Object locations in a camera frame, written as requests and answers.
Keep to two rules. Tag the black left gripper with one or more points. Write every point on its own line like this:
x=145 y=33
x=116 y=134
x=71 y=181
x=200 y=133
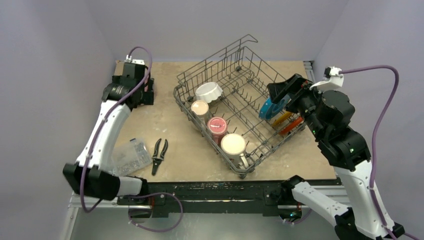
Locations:
x=147 y=98

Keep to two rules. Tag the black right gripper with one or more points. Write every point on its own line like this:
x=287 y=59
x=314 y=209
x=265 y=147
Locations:
x=296 y=98

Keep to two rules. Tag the blue polka dot plate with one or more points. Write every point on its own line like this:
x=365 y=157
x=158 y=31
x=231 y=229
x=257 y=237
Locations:
x=269 y=110

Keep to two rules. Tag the yellow plate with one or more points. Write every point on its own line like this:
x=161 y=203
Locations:
x=282 y=118

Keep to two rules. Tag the orange fluted plate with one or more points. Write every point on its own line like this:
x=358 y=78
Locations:
x=291 y=126

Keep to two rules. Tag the tall cream seahorse cup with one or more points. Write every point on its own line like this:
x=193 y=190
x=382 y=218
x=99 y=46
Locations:
x=201 y=113

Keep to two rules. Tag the green interior mushroom mug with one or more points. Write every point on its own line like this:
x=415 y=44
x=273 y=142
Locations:
x=234 y=147

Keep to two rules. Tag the pink ghost pattern mug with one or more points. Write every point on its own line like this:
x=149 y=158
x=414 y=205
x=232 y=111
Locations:
x=218 y=128

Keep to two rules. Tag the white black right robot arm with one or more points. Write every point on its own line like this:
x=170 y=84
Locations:
x=328 y=113

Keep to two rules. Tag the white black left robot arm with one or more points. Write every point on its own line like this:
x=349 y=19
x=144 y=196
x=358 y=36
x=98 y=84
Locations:
x=91 y=174

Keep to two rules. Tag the clear plastic screw box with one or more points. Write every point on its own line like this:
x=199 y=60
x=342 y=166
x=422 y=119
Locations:
x=130 y=157

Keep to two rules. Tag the aluminium rail right side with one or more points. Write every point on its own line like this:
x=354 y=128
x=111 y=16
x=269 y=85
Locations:
x=308 y=67

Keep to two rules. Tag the grey wire dish rack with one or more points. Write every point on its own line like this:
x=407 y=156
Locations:
x=243 y=77

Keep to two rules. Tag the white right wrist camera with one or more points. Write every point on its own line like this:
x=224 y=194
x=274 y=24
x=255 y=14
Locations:
x=332 y=80

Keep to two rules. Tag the black grey wire stripper pliers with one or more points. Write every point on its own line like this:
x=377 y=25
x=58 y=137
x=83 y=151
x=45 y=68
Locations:
x=158 y=156

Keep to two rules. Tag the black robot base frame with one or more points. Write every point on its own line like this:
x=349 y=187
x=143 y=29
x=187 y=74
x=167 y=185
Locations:
x=270 y=198

